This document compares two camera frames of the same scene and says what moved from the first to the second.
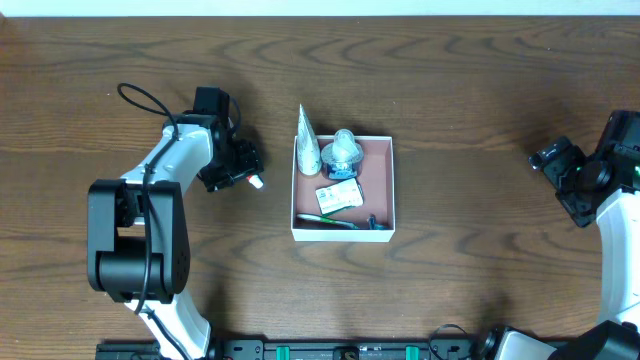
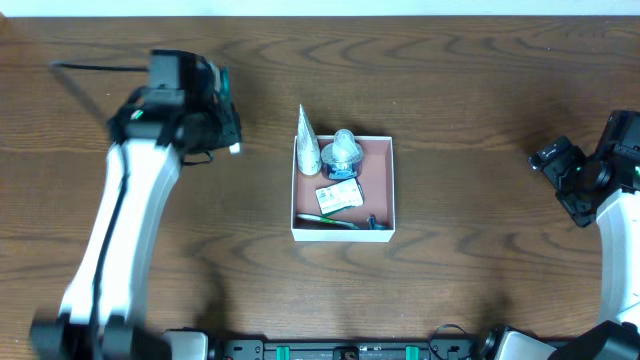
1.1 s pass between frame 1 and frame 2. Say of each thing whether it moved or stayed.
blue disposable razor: stayed
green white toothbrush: stayed
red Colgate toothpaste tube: moved
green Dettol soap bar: stayed
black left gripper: moved
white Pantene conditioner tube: stayed
